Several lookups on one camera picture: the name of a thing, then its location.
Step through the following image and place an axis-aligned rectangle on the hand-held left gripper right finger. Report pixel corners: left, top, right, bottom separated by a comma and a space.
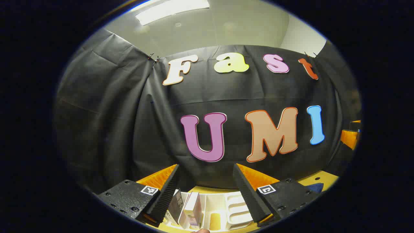
233, 163, 319, 227

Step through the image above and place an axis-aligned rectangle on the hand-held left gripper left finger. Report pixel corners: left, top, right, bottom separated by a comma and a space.
97, 164, 180, 227

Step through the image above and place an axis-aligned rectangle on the white plastic bookshelf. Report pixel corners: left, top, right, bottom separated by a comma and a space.
162, 189, 256, 232

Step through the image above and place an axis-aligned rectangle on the pink cover book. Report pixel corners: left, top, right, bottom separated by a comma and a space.
183, 192, 202, 227

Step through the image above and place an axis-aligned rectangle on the blue schoolbag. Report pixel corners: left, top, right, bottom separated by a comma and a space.
306, 183, 324, 194

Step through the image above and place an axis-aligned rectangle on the black backdrop cloth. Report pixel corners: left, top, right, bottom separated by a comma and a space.
53, 28, 362, 194

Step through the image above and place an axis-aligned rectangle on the ceiling light panel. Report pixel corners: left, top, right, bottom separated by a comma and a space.
135, 0, 210, 26

